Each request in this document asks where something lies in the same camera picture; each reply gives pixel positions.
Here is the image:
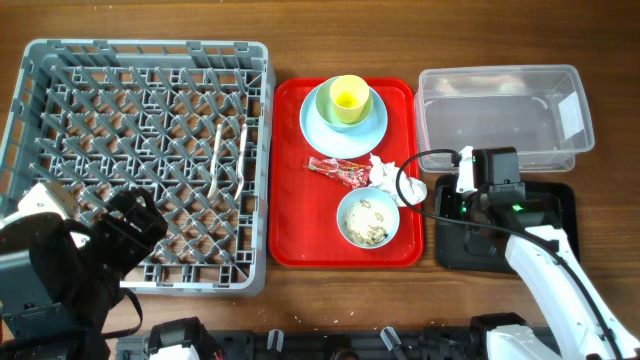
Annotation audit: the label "light blue plate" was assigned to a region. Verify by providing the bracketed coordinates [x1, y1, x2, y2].
[299, 81, 388, 159]

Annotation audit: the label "white napkin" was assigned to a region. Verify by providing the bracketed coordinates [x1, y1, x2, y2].
[368, 154, 427, 207]

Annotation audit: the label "clear plastic bin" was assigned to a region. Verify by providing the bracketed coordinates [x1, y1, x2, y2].
[414, 65, 595, 173]

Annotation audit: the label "white plastic spoon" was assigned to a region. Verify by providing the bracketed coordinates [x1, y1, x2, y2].
[207, 123, 223, 199]

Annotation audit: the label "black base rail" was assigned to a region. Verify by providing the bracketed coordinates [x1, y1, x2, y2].
[115, 316, 481, 360]

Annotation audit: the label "black tray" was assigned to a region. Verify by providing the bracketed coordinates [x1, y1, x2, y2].
[434, 174, 580, 274]

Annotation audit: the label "yellow plastic cup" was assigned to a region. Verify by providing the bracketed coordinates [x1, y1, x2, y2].
[329, 75, 370, 124]

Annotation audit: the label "light blue bowl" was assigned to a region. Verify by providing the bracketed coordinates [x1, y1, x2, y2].
[336, 187, 400, 250]

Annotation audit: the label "red plastic tray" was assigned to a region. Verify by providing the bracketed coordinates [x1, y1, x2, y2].
[268, 78, 425, 268]

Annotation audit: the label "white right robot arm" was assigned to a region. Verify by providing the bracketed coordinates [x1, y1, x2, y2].
[454, 182, 639, 359]

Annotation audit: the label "grey dishwasher rack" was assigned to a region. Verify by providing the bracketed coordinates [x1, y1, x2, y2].
[1, 39, 276, 296]

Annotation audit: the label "red snack wrapper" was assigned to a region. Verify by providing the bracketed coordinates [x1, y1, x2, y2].
[307, 157, 371, 189]

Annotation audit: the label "green bowl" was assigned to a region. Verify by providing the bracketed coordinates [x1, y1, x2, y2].
[315, 76, 373, 132]

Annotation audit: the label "rice and food scraps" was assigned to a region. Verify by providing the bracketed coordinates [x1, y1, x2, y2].
[342, 199, 389, 247]

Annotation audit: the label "white plastic fork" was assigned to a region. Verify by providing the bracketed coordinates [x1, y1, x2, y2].
[234, 123, 248, 202]

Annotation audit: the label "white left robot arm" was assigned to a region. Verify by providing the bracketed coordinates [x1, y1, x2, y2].
[1, 182, 168, 359]

